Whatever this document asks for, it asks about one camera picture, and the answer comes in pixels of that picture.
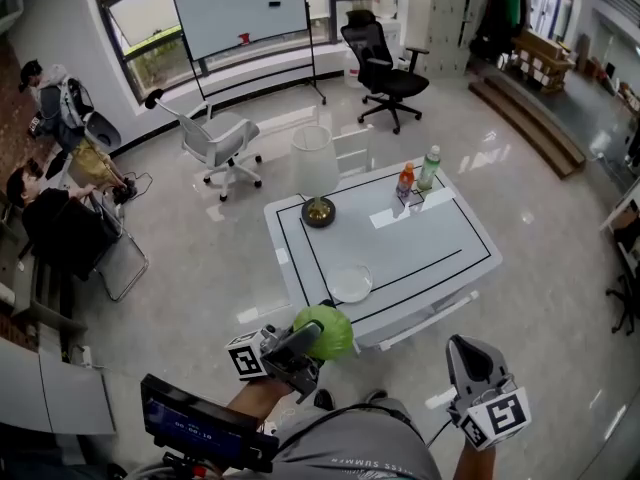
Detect white whiteboard on stand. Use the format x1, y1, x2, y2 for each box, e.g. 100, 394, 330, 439
168, 0, 329, 107

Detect stack of wooden crates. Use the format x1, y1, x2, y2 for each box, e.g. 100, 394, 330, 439
499, 27, 577, 94

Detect black gaming chair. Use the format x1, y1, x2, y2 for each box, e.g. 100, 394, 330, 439
605, 272, 640, 337

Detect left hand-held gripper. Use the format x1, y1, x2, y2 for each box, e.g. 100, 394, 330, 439
224, 320, 325, 405

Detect grey low cabinet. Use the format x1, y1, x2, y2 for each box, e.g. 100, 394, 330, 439
0, 337, 119, 437

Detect green hanging garment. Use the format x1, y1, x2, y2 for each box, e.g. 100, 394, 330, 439
492, 0, 531, 39

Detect black chair with metal frame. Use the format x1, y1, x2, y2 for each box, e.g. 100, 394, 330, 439
29, 195, 150, 303

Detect grey and white office chair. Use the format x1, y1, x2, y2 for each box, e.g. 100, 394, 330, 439
143, 87, 265, 203

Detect green drink bottle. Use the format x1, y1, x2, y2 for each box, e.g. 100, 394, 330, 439
416, 144, 442, 192

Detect grey lockers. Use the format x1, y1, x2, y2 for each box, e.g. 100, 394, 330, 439
427, 0, 481, 79

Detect white water dispenser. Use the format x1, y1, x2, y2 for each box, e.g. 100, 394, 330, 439
369, 0, 404, 64

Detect person's left forearm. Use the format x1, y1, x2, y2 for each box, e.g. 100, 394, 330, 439
225, 377, 296, 422

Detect white bin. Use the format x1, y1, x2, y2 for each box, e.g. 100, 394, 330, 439
82, 111, 123, 158

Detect white table lamp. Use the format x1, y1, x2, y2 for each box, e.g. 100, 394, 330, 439
288, 125, 340, 230

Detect green lettuce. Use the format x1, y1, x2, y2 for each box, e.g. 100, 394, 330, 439
293, 304, 355, 362

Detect black chest-mounted screen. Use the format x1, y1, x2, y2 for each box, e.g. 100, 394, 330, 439
139, 372, 280, 473

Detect wooden steps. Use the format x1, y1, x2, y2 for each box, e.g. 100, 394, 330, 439
468, 75, 587, 179

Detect person's right forearm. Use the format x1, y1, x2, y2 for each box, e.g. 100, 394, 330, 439
452, 440, 497, 480

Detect orange drink bottle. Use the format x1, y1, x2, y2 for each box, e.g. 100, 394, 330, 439
395, 161, 417, 200

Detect person in white clothing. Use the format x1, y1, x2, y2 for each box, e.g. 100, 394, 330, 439
219, 398, 444, 480

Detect black office chair with headrest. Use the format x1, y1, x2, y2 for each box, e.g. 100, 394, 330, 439
339, 9, 431, 136

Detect black chest cable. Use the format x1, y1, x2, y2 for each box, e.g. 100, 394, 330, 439
272, 401, 426, 449

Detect white slatted chair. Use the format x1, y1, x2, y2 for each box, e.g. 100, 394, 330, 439
329, 123, 375, 174

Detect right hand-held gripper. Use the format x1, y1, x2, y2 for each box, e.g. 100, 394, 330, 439
446, 335, 531, 452

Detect black framed window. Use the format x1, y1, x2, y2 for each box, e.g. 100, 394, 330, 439
87, 0, 401, 104

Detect clear glass plate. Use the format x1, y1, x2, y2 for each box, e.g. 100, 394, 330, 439
327, 262, 375, 304

